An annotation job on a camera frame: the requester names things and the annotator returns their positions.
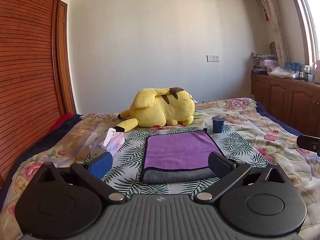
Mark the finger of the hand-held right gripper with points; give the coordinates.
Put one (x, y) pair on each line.
(308, 143)

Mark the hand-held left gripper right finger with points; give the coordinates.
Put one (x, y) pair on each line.
(220, 165)

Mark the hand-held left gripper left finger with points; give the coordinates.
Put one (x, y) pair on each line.
(100, 165)

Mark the purple and grey towel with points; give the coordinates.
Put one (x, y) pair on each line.
(180, 150)

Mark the pink tissue box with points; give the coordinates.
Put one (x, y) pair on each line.
(117, 142)

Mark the leaf print cloth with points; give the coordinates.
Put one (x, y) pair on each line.
(130, 152)

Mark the dark blue cup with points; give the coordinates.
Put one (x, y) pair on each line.
(217, 125)

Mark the wooden cabinet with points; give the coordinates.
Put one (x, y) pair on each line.
(282, 97)

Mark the red cloth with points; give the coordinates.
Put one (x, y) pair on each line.
(61, 122)

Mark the small white bottle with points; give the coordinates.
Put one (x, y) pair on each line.
(302, 74)

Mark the pink jug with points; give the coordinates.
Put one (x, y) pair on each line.
(317, 71)

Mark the white plastic bag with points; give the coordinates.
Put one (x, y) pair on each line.
(280, 72)

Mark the blue boxes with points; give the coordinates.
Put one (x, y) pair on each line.
(292, 66)

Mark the yellow plush toy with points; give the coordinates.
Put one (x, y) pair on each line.
(162, 107)

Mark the stack of dark books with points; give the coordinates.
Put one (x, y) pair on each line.
(260, 70)

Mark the pink patterned box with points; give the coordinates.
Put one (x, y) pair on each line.
(268, 65)

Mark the folded floral cloth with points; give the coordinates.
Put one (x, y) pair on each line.
(262, 55)

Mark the wooden slatted wardrobe door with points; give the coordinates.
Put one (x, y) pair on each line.
(25, 60)

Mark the beige patterned curtain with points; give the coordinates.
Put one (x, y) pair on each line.
(273, 17)

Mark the white wall socket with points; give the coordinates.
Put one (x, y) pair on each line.
(213, 58)

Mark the wooden door frame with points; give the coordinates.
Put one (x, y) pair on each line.
(63, 62)

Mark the wooden window frame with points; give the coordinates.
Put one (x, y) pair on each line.
(301, 17)

